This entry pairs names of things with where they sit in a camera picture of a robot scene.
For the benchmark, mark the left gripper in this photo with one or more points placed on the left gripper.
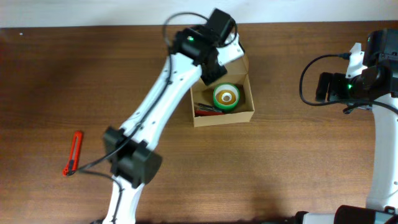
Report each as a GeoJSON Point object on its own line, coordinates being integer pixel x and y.
{"type": "Point", "coordinates": [213, 76]}

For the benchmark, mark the brown cardboard box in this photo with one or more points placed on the brown cardboard box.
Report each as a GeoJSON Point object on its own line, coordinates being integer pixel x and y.
{"type": "Point", "coordinates": [237, 75]}

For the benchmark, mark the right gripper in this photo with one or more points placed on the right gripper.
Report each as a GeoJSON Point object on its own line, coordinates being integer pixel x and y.
{"type": "Point", "coordinates": [336, 80]}

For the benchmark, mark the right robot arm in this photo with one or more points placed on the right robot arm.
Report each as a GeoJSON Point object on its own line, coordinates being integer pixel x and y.
{"type": "Point", "coordinates": [370, 83]}

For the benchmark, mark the red utility knife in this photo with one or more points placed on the red utility knife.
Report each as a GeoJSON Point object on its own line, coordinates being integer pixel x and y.
{"type": "Point", "coordinates": [74, 157]}

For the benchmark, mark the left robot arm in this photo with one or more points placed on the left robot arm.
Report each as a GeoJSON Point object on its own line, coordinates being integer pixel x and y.
{"type": "Point", "coordinates": [196, 53]}

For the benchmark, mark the green tape roll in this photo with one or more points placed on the green tape roll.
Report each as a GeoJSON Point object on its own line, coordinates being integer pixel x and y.
{"type": "Point", "coordinates": [225, 86]}

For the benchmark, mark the red black stapler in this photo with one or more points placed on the red black stapler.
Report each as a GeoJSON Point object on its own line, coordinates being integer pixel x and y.
{"type": "Point", "coordinates": [206, 110]}

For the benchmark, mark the small yellow tape roll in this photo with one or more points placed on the small yellow tape roll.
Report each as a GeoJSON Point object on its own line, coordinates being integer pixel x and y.
{"type": "Point", "coordinates": [226, 97]}

